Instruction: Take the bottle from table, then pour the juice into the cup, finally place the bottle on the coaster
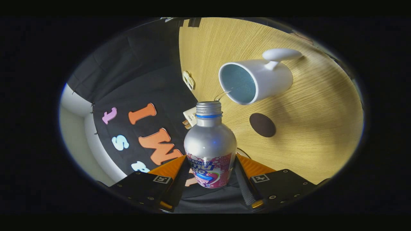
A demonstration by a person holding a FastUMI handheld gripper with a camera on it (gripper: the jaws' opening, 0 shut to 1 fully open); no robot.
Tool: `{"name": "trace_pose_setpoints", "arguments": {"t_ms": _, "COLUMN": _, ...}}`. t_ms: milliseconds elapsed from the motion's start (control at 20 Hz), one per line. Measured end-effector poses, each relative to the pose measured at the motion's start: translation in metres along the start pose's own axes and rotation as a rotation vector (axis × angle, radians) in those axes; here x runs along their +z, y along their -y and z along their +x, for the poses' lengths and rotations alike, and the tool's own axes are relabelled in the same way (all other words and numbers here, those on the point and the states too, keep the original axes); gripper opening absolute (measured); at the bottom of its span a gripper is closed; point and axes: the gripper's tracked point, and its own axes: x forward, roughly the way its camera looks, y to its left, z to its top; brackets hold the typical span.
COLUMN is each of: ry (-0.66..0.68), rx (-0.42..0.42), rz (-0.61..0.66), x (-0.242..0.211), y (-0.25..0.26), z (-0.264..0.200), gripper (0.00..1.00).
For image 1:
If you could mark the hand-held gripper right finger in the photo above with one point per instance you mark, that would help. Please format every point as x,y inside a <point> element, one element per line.
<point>245,189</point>

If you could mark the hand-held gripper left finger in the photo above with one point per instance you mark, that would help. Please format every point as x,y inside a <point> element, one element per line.
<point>179,186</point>

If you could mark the silver juice bottle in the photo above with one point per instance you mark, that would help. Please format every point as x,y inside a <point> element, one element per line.
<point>210,144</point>

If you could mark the dark round coaster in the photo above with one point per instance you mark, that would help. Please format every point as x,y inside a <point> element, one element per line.
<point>262,125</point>

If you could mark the clear juice stream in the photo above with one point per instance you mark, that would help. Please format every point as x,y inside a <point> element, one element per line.
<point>222,94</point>

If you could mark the white cup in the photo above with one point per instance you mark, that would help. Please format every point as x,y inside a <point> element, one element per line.
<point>273,78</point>

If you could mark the toast slice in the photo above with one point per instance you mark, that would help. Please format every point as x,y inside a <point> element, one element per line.
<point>186,124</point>

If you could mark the white toaster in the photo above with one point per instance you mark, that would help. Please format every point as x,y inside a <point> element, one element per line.
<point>192,116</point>

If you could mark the wooden table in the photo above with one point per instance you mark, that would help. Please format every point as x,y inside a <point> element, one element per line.
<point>314,128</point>

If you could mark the white divided dish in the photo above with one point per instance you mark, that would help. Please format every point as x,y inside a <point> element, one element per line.
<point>188,80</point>

